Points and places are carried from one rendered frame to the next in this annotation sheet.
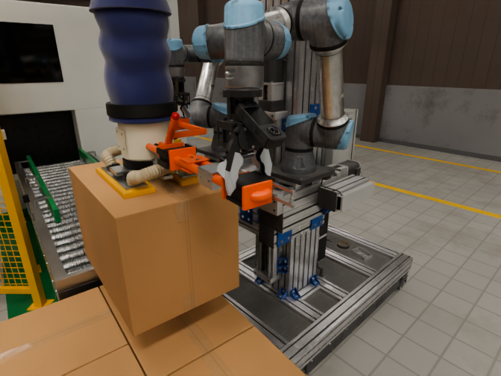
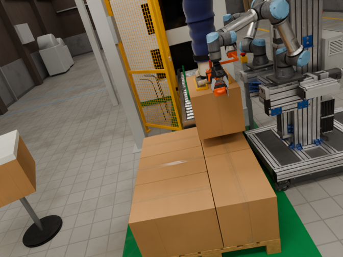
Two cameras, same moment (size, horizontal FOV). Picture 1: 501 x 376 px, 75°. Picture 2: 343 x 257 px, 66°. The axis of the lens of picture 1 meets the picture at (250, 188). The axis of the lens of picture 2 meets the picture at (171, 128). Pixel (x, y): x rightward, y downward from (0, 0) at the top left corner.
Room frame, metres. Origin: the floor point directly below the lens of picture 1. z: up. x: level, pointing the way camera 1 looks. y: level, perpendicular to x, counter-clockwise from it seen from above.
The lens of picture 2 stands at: (-0.78, -0.85, 1.82)
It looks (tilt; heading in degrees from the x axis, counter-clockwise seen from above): 26 degrees down; 44
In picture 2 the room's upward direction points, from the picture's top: 15 degrees counter-clockwise
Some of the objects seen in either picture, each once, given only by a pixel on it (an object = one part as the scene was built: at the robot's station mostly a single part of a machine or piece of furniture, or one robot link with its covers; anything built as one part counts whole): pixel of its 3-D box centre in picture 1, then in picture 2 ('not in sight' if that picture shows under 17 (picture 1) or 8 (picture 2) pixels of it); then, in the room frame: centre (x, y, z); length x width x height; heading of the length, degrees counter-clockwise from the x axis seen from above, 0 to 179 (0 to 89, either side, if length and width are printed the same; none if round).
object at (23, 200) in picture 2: not in sight; (29, 209); (-0.32, 1.75, 0.31); 0.40 x 0.40 x 0.62
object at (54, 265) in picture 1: (33, 210); (181, 94); (2.09, 1.52, 0.50); 2.31 x 0.05 x 0.19; 38
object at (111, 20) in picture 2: not in sight; (114, 29); (1.40, 1.72, 1.62); 0.20 x 0.05 x 0.30; 38
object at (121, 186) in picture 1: (122, 174); (199, 81); (1.07, 0.44, 1.10); 0.34 x 0.10 x 0.05; 37
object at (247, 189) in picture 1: (246, 189); (219, 89); (0.65, 0.01, 1.20); 0.08 x 0.07 x 0.05; 37
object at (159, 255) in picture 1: (150, 224); (213, 101); (1.14, 0.38, 0.87); 0.60 x 0.40 x 0.40; 38
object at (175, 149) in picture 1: (177, 155); (212, 75); (0.93, 0.21, 1.20); 0.10 x 0.08 x 0.06; 127
